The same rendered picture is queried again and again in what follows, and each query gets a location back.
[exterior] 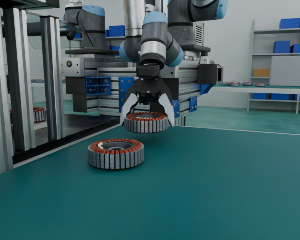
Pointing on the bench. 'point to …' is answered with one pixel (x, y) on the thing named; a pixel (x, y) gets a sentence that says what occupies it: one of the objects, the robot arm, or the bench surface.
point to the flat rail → (33, 27)
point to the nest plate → (36, 125)
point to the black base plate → (43, 147)
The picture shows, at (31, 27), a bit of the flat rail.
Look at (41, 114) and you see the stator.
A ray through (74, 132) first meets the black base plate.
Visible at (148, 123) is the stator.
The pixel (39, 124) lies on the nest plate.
